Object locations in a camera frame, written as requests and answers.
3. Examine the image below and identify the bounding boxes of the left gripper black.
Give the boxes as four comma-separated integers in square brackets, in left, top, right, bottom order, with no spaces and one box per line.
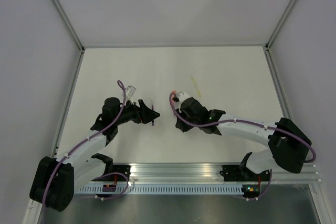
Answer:
[114,99,160,126]

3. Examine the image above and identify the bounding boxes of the yellow pen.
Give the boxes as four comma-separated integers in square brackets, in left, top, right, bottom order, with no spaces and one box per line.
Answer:
[191,76,202,98]

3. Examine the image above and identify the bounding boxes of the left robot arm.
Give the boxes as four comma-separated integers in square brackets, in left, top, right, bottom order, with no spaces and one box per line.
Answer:
[29,97,160,212]

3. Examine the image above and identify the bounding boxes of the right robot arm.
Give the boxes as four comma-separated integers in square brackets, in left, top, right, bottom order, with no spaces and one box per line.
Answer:
[170,96,316,181]

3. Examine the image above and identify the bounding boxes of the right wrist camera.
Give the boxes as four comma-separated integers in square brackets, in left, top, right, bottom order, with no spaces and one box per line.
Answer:
[176,92,191,103]

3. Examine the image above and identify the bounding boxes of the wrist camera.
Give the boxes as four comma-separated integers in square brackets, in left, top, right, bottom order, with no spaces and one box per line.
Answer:
[176,92,191,103]
[125,86,136,104]

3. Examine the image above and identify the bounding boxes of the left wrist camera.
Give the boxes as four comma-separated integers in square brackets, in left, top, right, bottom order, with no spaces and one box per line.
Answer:
[125,86,136,104]

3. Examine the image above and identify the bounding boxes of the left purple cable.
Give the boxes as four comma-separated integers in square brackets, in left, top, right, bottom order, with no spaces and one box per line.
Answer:
[43,80,127,208]

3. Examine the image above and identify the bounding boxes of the purple cable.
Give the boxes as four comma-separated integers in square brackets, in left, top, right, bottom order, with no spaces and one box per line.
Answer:
[169,92,317,163]
[43,80,127,208]

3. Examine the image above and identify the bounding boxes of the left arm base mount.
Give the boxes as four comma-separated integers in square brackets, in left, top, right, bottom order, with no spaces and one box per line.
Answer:
[112,165,131,184]

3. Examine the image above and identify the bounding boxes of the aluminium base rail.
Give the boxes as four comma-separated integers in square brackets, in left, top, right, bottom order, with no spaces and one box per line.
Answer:
[128,163,322,185]

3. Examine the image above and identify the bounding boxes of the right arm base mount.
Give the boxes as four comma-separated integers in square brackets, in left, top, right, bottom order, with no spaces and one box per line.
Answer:
[219,164,270,182]

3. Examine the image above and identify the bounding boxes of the slotted cable duct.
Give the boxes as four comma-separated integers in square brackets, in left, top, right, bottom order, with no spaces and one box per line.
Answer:
[76,183,243,195]

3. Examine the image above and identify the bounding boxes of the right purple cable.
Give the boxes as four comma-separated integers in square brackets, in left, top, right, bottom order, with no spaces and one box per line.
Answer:
[169,92,317,163]

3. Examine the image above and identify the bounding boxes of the left frame post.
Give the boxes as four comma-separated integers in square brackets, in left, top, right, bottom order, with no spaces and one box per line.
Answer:
[50,0,85,53]

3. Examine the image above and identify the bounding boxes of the frame post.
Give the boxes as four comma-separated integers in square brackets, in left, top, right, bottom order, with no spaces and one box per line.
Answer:
[265,0,298,51]
[50,0,85,53]

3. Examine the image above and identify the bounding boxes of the right frame post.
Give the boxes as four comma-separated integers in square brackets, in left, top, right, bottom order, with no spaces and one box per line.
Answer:
[265,0,298,51]

